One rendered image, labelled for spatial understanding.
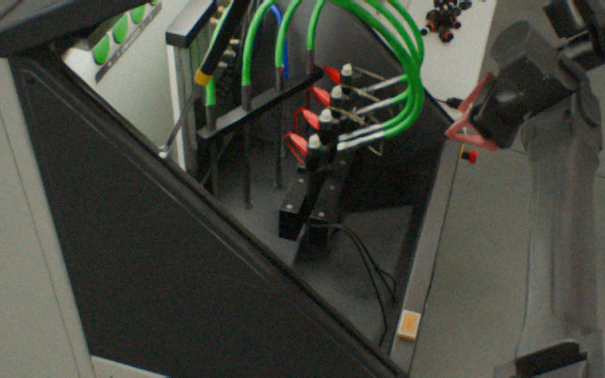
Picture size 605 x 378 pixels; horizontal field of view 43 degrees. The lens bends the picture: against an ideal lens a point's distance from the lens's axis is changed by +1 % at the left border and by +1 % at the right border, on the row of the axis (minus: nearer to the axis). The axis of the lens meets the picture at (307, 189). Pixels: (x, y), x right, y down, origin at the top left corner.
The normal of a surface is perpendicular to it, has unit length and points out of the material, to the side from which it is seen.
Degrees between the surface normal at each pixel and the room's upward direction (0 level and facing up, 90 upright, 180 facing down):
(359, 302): 0
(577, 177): 37
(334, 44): 90
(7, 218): 90
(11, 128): 90
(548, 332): 50
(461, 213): 0
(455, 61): 0
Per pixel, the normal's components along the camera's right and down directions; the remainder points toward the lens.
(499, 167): 0.04, -0.73
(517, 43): -0.74, -0.54
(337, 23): -0.29, 0.65
